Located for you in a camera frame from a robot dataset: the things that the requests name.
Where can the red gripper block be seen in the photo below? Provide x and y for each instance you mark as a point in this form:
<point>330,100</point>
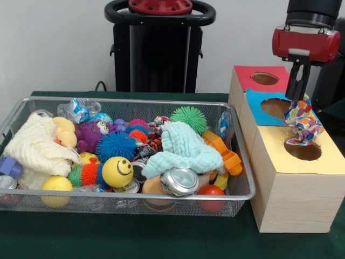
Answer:
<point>307,46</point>

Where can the colourful dotted cloth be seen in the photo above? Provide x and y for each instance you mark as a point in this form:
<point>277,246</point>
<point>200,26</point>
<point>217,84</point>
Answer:
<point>303,121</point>

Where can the wooden box with three holes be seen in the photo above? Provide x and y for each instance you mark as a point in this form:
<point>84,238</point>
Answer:
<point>296,202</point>

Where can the dark green table cloth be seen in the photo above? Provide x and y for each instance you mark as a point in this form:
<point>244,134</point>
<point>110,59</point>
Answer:
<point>161,237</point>
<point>338,106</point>

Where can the orange plastic toy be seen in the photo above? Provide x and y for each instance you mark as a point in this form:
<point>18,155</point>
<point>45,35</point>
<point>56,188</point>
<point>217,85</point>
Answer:
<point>231,163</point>

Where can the green spiky rubber ball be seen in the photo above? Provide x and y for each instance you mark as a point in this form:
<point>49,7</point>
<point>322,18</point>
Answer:
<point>188,114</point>

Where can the light blue muslin cloth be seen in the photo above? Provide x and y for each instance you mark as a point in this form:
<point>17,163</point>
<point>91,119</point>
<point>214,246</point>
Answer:
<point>186,151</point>

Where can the red ball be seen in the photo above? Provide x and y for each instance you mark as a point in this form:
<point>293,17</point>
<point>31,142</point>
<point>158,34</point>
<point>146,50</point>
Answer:
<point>211,190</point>

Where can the crushed silver can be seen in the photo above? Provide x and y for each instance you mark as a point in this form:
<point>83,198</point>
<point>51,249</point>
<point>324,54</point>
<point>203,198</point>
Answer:
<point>178,180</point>

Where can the blue spiky rubber ball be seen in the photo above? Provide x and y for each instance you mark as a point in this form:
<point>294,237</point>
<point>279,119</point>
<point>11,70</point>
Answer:
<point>116,147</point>

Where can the yellow smiley face ball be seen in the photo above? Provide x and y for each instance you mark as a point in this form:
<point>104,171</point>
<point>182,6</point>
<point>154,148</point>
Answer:
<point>116,172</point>

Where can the purple monster toy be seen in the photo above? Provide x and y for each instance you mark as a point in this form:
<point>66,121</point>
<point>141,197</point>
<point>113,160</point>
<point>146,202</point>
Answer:
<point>87,135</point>

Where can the plain yellow ball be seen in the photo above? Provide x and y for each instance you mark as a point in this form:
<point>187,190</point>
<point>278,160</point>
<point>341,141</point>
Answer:
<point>56,184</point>

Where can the cream muslin cloth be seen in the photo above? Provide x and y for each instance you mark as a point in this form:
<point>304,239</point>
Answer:
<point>35,148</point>

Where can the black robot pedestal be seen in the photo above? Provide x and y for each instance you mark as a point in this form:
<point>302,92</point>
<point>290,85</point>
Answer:
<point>159,54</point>

